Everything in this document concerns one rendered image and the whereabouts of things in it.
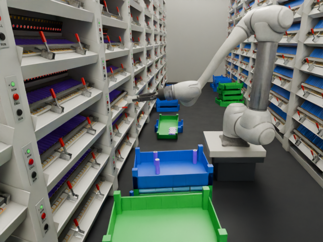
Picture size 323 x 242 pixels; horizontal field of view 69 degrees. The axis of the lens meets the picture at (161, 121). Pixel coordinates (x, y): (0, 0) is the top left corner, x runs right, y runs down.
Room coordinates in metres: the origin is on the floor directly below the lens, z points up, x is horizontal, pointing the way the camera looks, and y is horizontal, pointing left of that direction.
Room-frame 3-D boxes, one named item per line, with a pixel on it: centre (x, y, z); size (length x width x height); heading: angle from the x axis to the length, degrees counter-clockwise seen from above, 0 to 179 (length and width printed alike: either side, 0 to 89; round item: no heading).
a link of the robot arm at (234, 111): (1.50, -0.51, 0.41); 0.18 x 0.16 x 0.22; 17
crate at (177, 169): (0.86, -0.03, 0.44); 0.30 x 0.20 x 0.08; 92
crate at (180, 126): (2.43, -0.08, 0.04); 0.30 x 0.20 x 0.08; 84
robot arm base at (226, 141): (1.53, -0.50, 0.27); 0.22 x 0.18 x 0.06; 173
